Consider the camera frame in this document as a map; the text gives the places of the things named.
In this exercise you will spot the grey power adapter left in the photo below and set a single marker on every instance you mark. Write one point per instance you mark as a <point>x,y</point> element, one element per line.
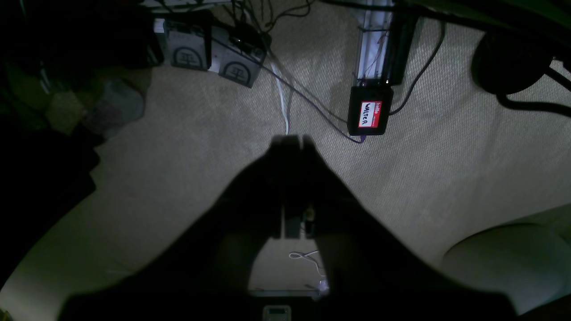
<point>183,45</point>

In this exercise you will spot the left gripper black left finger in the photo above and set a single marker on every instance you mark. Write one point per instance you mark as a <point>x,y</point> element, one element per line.
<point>204,274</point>

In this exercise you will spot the black box with name sticker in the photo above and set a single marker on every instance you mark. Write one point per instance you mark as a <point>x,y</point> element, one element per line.
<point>369,108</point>

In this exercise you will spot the grey power adapter right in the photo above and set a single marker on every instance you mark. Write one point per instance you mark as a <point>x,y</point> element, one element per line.
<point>237,53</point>

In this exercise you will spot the grey power adapter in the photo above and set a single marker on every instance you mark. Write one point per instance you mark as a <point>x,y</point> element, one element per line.
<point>237,53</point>
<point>183,45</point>

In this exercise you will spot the aluminium frame rail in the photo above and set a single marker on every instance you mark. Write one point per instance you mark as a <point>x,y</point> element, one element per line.
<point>385,39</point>

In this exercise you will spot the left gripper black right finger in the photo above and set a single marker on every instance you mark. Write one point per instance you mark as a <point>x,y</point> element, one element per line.
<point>372,275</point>

